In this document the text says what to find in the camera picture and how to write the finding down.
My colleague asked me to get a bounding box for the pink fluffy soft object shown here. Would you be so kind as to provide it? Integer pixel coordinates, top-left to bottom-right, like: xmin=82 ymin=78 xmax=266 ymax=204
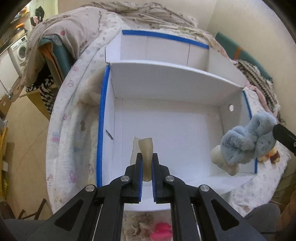
xmin=150 ymin=222 xmax=173 ymax=240

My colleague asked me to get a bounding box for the beige lace scrunchie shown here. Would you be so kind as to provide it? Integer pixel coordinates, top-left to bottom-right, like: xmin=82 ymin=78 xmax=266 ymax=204
xmin=122 ymin=213 xmax=154 ymax=240

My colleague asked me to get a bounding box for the beige rubbery soft piece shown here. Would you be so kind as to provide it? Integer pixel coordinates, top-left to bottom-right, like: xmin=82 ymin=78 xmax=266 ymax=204
xmin=130 ymin=137 xmax=153 ymax=182

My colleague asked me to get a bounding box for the brown orange plush toy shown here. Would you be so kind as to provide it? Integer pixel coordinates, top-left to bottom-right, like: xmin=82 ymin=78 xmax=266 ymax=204
xmin=257 ymin=147 xmax=280 ymax=164

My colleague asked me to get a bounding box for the white patterned bed quilt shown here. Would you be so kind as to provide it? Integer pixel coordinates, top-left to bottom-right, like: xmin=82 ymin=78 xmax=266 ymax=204
xmin=46 ymin=6 xmax=292 ymax=241

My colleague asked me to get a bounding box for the striped crochet blanket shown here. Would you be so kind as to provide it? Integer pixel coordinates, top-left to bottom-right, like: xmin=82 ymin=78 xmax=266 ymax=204
xmin=234 ymin=60 xmax=280 ymax=122

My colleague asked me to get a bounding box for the teal cushion orange stripe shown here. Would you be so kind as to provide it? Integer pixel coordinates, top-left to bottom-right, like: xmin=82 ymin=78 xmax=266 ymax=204
xmin=215 ymin=32 xmax=273 ymax=82

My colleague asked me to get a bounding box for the white cardboard box blue trim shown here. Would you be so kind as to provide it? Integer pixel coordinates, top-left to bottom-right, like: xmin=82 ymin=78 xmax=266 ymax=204
xmin=96 ymin=30 xmax=257 ymax=194

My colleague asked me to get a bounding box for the wooden side table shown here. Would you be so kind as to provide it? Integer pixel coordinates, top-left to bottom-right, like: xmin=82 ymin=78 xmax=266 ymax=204
xmin=19 ymin=84 xmax=58 ymax=120

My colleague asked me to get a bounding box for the black white zigzag cloth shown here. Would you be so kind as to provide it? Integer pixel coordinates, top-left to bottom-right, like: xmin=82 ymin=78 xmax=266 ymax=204
xmin=26 ymin=75 xmax=56 ymax=114

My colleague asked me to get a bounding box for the white washing machine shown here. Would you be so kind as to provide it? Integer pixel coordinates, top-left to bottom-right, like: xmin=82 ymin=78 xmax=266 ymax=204
xmin=8 ymin=35 xmax=27 ymax=73

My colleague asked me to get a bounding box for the beige knitted blanket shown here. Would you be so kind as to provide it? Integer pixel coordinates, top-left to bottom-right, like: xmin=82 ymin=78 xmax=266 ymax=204
xmin=22 ymin=1 xmax=228 ymax=86

